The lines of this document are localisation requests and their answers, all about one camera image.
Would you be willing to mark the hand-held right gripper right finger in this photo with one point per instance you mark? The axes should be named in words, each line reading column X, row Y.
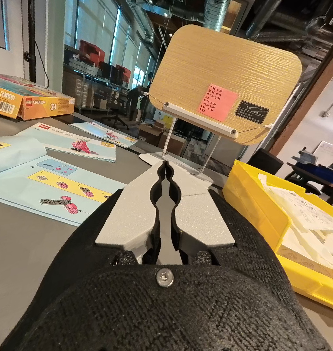
column 204, row 219

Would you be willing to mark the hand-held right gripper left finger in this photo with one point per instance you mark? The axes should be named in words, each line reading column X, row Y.
column 125, row 219

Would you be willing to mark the yellow plastic bin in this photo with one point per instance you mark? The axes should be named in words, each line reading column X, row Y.
column 254, row 208

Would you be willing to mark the flamingo cover instruction booklet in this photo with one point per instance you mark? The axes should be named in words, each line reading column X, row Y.
column 100, row 131

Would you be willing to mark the pile of white paper bags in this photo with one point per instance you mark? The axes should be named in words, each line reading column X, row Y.
column 306, row 208

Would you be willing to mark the bird cover instruction booklet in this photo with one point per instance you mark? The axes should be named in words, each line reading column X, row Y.
column 59, row 137

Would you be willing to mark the open instruction booklet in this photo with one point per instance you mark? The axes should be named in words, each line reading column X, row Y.
column 23, row 189

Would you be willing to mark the black label sticker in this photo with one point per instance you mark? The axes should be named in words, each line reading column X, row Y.
column 251, row 112

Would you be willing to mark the pink sticky note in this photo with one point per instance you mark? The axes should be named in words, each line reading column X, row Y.
column 217, row 101

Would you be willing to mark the blue machine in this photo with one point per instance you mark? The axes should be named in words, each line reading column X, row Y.
column 320, row 167

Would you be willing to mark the whiteboard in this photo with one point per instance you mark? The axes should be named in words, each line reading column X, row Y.
column 327, row 150

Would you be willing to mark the toy brick set box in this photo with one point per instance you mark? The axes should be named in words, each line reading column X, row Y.
column 40, row 105

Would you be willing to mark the red hooded machine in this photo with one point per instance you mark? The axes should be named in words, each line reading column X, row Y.
column 91, row 52
column 123, row 73

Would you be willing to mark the wooden book stand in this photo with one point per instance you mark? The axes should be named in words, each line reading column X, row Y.
column 224, row 63

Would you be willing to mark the black tripod pole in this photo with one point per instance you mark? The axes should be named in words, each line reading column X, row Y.
column 31, row 41

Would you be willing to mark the silver air duct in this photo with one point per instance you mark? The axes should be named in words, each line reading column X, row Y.
column 215, row 13

